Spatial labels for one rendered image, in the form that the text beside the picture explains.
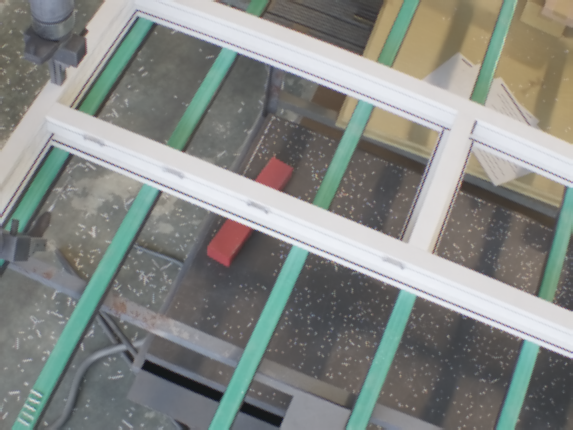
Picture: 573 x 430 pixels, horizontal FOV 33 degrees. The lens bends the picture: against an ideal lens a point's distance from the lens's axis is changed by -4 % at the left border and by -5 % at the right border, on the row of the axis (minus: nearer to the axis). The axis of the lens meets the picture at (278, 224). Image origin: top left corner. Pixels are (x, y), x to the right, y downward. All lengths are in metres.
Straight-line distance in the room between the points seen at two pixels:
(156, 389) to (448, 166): 0.80
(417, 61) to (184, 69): 0.99
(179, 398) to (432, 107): 0.86
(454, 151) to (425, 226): 0.21
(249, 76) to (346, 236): 1.48
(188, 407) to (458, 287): 0.65
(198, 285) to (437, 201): 0.59
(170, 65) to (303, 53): 1.19
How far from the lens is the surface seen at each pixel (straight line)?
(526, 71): 2.83
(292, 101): 2.62
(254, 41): 2.35
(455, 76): 2.74
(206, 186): 2.09
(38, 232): 2.02
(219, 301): 2.33
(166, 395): 2.26
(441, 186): 2.15
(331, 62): 2.30
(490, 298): 2.06
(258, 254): 2.39
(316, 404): 1.97
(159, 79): 3.41
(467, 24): 2.88
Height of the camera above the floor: 2.68
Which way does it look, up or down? 59 degrees down
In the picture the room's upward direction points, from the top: 12 degrees clockwise
